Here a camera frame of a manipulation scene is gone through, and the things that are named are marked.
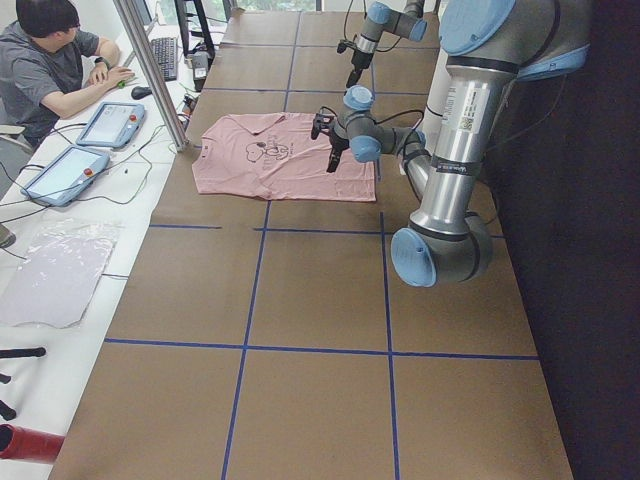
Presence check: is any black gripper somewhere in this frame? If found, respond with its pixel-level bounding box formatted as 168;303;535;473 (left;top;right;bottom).
337;37;374;89
310;106;349;173

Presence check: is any pink Snoopy t-shirt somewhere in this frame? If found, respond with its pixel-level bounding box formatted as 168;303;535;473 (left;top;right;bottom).
192;112;376;202

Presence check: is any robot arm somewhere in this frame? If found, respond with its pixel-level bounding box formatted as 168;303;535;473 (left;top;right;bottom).
337;1;427;88
311;1;593;287

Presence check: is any black keyboard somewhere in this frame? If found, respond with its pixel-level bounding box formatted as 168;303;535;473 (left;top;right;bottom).
150;37;178;81

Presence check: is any black computer mouse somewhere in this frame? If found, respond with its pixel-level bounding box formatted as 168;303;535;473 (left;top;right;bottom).
130;86;152;100

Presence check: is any upper teach pendant tablet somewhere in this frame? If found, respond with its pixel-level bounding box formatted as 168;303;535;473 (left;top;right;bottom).
76;102;146;148

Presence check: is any teach pendant tablet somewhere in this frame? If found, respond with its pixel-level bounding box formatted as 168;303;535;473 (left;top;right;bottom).
76;102;146;148
21;145;110;207

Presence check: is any lower teach pendant tablet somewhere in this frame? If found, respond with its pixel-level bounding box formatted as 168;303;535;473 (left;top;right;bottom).
21;145;110;207

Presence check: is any clear plastic bag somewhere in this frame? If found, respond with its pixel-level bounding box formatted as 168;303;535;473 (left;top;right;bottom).
1;218;123;329

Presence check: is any seated person grey shirt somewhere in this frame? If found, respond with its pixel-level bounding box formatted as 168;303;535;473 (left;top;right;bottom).
1;0;134;148

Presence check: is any red cylinder object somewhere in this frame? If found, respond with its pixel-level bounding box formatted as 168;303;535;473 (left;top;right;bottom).
1;424;65;464

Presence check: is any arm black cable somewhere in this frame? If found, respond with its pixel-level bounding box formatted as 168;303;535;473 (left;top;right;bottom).
319;105;431;166

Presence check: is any aluminium frame post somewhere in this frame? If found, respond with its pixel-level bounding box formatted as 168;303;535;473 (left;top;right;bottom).
114;0;188;152

